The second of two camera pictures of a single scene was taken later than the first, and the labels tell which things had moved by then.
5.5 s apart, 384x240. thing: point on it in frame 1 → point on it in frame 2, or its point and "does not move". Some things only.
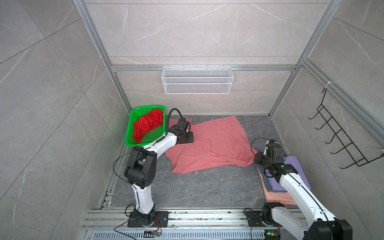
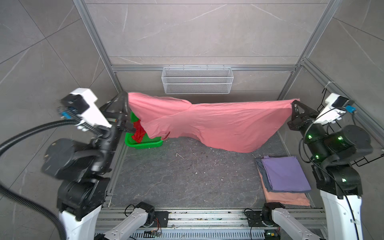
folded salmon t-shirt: x=282 y=197 does not move
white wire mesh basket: x=195 y=80 does not move
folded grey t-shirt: x=266 y=179 does not move
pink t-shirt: x=219 y=142 → x=235 y=127
